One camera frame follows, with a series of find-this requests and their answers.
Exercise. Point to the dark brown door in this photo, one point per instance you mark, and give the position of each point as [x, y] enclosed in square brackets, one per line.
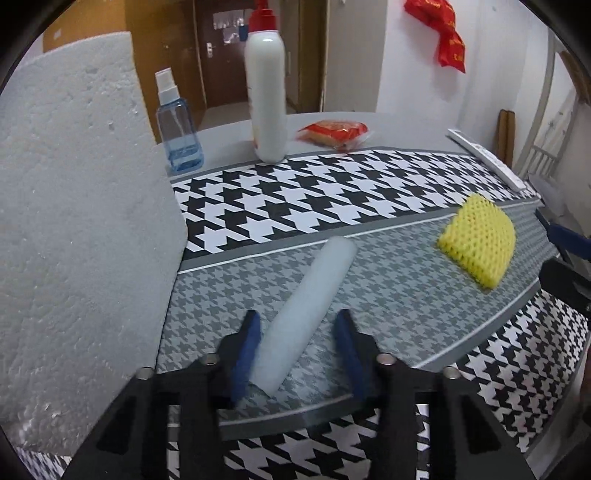
[217, 81]

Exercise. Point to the wooden plank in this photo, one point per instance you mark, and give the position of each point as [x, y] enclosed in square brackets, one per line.
[505, 138]

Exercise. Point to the red hanging bag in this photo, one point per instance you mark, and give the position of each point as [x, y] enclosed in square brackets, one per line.
[450, 46]

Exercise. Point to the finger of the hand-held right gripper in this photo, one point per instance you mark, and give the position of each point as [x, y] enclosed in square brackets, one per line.
[565, 239]
[565, 284]

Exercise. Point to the red snack packet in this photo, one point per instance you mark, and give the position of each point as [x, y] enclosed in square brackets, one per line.
[332, 132]

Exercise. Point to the houndstooth tablecloth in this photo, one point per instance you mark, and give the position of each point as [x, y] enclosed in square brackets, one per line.
[369, 194]

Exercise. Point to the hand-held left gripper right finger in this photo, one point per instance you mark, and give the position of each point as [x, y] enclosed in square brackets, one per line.
[349, 353]

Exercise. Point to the white foam roll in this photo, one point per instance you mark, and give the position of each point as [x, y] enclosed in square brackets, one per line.
[304, 304]

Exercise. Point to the light wooden door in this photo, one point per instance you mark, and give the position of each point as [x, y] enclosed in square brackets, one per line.
[309, 55]

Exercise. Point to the white pump bottle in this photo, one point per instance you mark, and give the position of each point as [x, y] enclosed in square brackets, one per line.
[265, 92]

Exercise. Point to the wooden wardrobe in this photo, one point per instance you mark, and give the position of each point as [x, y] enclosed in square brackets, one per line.
[161, 37]

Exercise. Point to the yellow foam net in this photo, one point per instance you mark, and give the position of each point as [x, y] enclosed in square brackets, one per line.
[480, 240]

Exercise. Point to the white chair frame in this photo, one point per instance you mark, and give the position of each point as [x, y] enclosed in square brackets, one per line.
[538, 157]

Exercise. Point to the blue spray bottle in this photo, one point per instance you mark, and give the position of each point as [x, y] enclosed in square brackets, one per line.
[180, 138]

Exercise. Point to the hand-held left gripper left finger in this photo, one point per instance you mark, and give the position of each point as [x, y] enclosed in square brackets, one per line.
[244, 355]

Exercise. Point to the white remote control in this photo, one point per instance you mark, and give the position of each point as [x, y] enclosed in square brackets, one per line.
[485, 155]

